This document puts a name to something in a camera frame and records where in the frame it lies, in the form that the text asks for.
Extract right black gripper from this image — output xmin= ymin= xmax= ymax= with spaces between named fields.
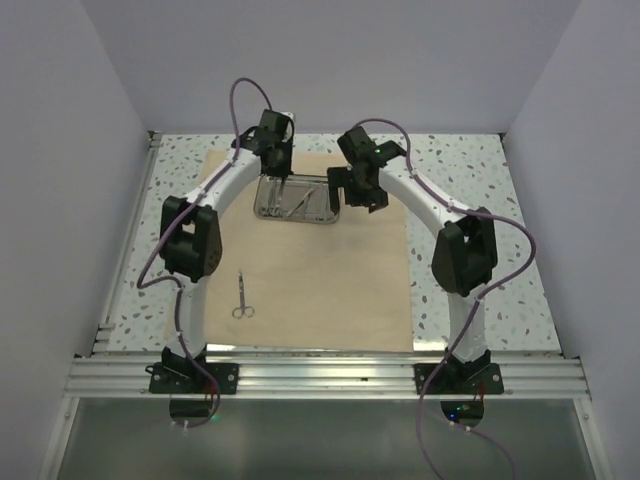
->
xmin=329 ymin=165 xmax=389 ymax=214

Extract beige surgical wrap cloth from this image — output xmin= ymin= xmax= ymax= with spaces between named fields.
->
xmin=201 ymin=151 xmax=413 ymax=353

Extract steel surgical scissors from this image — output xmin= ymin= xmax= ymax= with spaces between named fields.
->
xmin=232 ymin=271 xmax=255 ymax=319

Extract steel tweezers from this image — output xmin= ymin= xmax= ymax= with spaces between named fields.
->
xmin=286 ymin=188 xmax=316 ymax=217

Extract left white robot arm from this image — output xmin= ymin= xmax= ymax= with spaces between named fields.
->
xmin=159 ymin=109 xmax=295 ymax=393

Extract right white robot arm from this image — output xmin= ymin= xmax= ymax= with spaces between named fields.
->
xmin=327 ymin=126 xmax=498 ymax=393

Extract stainless steel instrument tray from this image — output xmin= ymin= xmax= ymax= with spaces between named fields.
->
xmin=253 ymin=174 xmax=339 ymax=225

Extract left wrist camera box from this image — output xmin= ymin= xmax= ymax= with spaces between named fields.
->
xmin=283 ymin=112 xmax=296 ymax=141

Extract aluminium mounting rail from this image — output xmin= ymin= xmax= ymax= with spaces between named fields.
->
xmin=64 ymin=350 xmax=591 ymax=400

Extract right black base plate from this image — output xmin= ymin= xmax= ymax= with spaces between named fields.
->
xmin=425 ymin=363 xmax=505 ymax=395

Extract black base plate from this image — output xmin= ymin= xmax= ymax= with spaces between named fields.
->
xmin=425 ymin=363 xmax=505 ymax=395
xmin=145 ymin=362 xmax=239 ymax=395

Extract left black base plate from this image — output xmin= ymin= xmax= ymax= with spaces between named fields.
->
xmin=145 ymin=362 xmax=239 ymax=395

